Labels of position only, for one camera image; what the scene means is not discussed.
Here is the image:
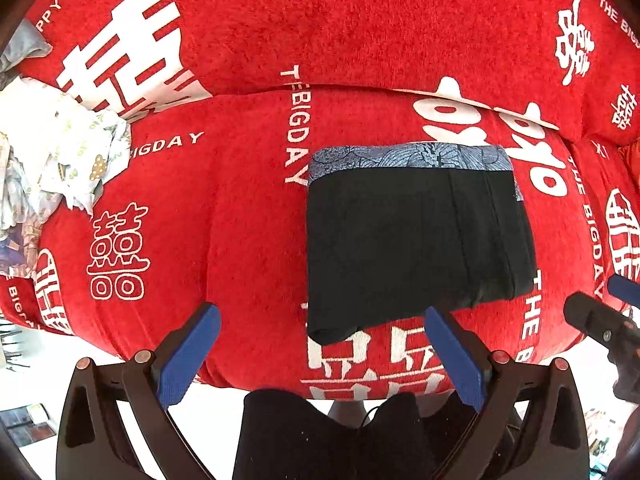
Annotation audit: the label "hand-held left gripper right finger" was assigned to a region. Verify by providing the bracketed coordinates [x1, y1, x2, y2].
[424, 305, 591, 480]

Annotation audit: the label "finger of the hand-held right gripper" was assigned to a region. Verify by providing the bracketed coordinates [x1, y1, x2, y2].
[563, 291, 640, 361]
[607, 274, 640, 303]

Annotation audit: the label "white patterned cloth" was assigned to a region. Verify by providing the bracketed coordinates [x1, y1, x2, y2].
[0, 77, 133, 281]

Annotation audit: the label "black wire rack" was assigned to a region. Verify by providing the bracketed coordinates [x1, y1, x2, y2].
[0, 320, 26, 372]

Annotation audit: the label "red printed blanket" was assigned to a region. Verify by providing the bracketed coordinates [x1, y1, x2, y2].
[0, 0, 640, 403]

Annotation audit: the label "black pants with blue waistband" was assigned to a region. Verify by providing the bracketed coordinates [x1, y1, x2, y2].
[305, 142, 538, 347]

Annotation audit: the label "person's legs in black trousers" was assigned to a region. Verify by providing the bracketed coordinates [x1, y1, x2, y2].
[232, 389, 516, 480]

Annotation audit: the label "pile of colourful packets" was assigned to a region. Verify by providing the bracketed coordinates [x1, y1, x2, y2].
[585, 407, 626, 476]

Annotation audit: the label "dark flat boxes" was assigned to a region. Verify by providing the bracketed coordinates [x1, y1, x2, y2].
[0, 402, 56, 443]

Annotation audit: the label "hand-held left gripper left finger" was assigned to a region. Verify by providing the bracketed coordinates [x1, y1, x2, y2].
[56, 301, 222, 480]

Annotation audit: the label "grey cloth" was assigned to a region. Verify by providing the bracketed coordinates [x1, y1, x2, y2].
[0, 17, 53, 73]

